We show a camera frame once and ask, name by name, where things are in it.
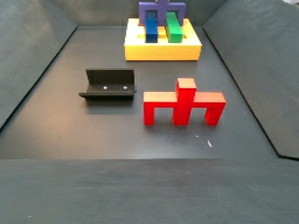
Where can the green block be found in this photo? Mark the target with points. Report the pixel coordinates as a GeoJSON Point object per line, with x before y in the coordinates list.
{"type": "Point", "coordinates": [173, 28]}

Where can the purple m-shaped block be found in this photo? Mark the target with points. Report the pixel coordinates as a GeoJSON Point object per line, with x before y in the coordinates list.
{"type": "Point", "coordinates": [161, 7]}

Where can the yellow white board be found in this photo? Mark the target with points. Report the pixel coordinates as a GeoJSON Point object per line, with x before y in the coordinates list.
{"type": "Point", "coordinates": [161, 51]}

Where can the blue block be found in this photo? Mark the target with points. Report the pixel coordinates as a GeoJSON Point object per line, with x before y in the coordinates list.
{"type": "Point", "coordinates": [151, 27]}

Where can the black angle bracket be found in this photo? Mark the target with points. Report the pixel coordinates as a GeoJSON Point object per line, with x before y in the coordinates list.
{"type": "Point", "coordinates": [110, 84]}

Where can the red m-shaped block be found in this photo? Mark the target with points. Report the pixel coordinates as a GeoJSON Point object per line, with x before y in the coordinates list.
{"type": "Point", "coordinates": [182, 101]}

